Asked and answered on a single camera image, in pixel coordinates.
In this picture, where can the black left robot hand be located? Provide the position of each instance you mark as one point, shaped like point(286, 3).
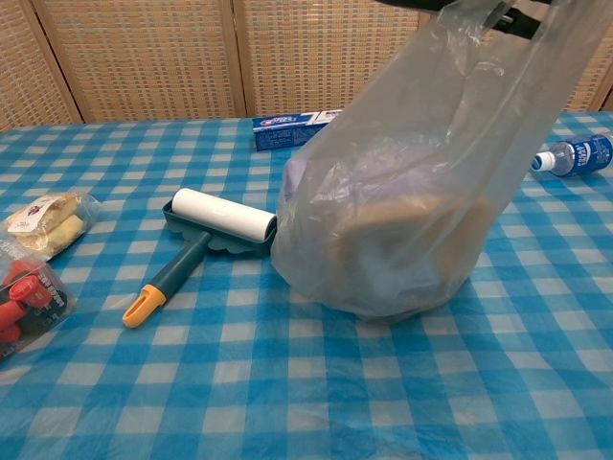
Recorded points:
point(523, 21)

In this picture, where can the translucent plastic bag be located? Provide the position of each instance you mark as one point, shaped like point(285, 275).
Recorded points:
point(431, 144)

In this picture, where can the tan box inside bag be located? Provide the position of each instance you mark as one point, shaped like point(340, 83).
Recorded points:
point(460, 225)

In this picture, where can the woven wicker screen panel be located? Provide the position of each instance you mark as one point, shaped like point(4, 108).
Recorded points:
point(596, 62)
point(143, 57)
point(24, 72)
point(325, 57)

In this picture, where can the blue label water bottle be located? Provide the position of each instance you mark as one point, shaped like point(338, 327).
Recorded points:
point(579, 153)

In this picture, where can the blue toothpaste box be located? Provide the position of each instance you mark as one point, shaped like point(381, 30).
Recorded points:
point(282, 134)

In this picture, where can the light blue small box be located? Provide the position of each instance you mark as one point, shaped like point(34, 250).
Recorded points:
point(397, 273)

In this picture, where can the teal lint roller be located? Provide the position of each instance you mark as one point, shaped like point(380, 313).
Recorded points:
point(220, 215)

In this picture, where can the blue white checkered tablecloth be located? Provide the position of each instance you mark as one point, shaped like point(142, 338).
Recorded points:
point(239, 383)

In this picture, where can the packaged bread slices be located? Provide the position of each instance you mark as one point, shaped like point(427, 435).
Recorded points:
point(48, 225)

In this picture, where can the packaged red black items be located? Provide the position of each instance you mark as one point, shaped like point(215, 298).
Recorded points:
point(26, 292)

